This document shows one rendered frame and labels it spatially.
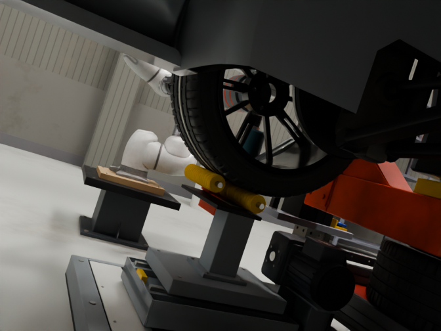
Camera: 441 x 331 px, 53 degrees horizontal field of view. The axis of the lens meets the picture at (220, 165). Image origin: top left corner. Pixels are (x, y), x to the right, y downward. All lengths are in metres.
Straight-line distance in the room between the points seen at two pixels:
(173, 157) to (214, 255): 1.09
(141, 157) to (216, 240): 1.09
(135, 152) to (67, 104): 2.84
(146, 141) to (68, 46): 2.97
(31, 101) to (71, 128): 0.49
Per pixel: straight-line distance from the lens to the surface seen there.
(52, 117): 5.19
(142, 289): 1.35
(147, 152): 2.41
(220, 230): 1.41
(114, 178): 2.32
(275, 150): 1.66
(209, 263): 1.43
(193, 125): 1.27
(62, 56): 5.23
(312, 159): 1.47
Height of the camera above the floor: 0.59
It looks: 1 degrees down
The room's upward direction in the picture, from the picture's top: 19 degrees clockwise
